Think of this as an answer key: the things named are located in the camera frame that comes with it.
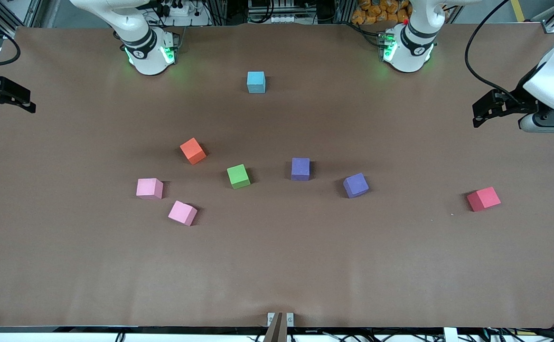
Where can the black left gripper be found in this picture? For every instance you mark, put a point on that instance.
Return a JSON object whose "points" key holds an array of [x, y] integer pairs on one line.
{"points": [[515, 100]]}

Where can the pink foam block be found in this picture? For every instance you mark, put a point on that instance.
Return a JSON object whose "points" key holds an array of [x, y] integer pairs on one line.
{"points": [[149, 188], [182, 213]]}

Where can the purple foam block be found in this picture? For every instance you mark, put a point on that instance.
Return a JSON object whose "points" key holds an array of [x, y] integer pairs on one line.
{"points": [[300, 169], [355, 185]]}

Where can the green foam block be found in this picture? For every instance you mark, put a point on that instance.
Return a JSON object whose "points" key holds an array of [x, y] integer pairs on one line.
{"points": [[238, 176]]}

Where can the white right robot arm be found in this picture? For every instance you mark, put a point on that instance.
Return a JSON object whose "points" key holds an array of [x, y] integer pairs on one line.
{"points": [[144, 47]]}

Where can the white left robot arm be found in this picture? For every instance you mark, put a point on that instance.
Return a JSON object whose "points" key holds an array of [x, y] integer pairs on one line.
{"points": [[412, 47]]}

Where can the red foam block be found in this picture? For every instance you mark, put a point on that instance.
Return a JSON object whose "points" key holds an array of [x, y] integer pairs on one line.
{"points": [[483, 199]]}

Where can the bag of orange items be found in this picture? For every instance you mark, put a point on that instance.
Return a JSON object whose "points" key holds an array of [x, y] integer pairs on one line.
{"points": [[381, 12]]}

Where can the orange foam block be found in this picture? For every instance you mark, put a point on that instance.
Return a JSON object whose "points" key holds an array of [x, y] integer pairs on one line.
{"points": [[192, 151]]}

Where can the white power strip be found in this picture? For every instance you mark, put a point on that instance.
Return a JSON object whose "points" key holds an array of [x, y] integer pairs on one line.
{"points": [[182, 9]]}

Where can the blue foam block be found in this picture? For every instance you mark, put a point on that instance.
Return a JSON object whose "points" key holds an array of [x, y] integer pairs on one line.
{"points": [[256, 82]]}

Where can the white vented equipment box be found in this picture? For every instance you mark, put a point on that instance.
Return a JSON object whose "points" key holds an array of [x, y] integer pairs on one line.
{"points": [[272, 12]]}

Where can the brown paper table cover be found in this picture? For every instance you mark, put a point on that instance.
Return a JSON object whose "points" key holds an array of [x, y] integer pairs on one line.
{"points": [[276, 261]]}

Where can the white post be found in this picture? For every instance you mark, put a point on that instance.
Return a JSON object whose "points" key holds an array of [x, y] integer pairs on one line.
{"points": [[450, 335]]}

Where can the small metal bracket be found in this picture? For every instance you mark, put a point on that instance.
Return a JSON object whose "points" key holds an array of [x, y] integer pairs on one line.
{"points": [[290, 319]]}

